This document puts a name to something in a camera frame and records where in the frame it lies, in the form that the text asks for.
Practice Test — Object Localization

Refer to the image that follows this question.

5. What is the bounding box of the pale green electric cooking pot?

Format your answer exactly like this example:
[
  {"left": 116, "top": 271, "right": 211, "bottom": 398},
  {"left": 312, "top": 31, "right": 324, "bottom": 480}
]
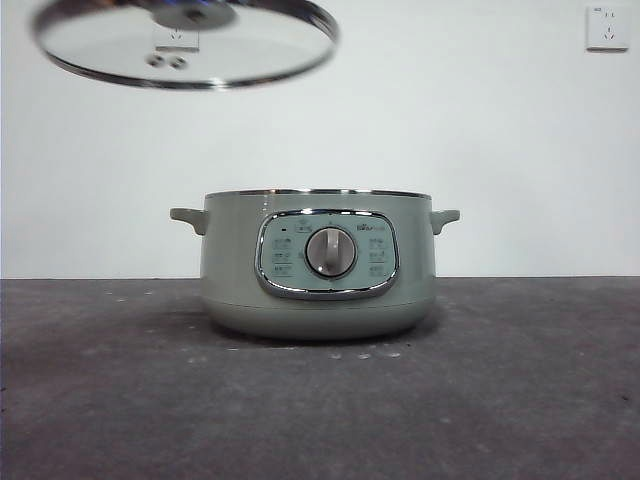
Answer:
[{"left": 168, "top": 188, "right": 461, "bottom": 343}]

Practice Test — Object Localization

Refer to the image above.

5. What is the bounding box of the white wall socket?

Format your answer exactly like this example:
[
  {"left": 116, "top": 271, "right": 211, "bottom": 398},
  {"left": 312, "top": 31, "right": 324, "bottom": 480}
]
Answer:
[
  {"left": 153, "top": 24, "right": 201, "bottom": 52},
  {"left": 585, "top": 3, "right": 630, "bottom": 52}
]

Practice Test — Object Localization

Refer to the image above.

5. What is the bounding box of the glass lid with green knob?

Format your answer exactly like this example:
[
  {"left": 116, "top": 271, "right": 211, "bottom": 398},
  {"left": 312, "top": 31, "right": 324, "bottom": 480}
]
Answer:
[{"left": 33, "top": 0, "right": 340, "bottom": 93}]

